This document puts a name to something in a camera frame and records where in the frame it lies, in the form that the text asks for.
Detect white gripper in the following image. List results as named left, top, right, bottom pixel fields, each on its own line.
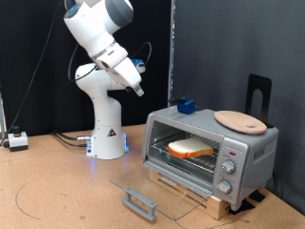
left=108, top=56, right=145, bottom=97

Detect slice of white bread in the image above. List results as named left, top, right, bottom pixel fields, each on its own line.
left=167, top=136, right=214, bottom=159

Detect glass oven door with handle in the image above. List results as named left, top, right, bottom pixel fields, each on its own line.
left=110, top=160, right=214, bottom=223

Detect silver oven knob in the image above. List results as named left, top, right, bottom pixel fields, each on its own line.
left=221, top=158, right=237, bottom=175
left=216, top=179, right=234, bottom=195

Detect silver toaster oven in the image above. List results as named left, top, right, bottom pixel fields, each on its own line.
left=141, top=105, right=280, bottom=211

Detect small round wooden board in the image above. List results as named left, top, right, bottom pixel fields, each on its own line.
left=213, top=110, right=268, bottom=135

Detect black metal bookend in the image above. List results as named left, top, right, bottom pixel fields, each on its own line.
left=245, top=73, right=275, bottom=129

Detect white power adapter box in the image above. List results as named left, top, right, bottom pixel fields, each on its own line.
left=8, top=125, right=30, bottom=153

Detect slotted wooden block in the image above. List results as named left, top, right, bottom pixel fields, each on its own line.
left=148, top=168, right=231, bottom=221

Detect black foam pad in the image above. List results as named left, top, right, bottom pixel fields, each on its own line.
left=228, top=198, right=256, bottom=216
left=249, top=190, right=267, bottom=203

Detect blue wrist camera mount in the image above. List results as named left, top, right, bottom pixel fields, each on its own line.
left=131, top=58, right=147, bottom=74

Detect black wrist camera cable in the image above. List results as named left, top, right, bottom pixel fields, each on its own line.
left=67, top=41, right=153, bottom=83

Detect robot base cables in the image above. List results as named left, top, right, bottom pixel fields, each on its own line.
left=51, top=129, right=93, bottom=149

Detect long hanging black cable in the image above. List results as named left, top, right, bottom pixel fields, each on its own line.
left=0, top=0, right=66, bottom=148

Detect metal frame post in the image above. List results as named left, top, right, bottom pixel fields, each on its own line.
left=0, top=92, right=8, bottom=139

